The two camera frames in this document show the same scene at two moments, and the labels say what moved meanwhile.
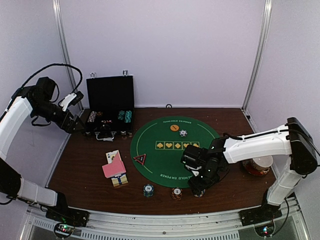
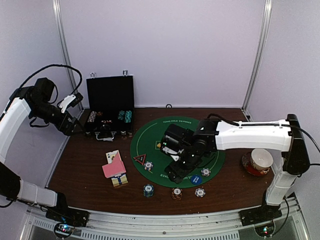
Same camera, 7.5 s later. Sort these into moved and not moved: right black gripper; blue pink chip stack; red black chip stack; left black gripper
Moved: right black gripper
Not moved: left black gripper; blue pink chip stack; red black chip stack
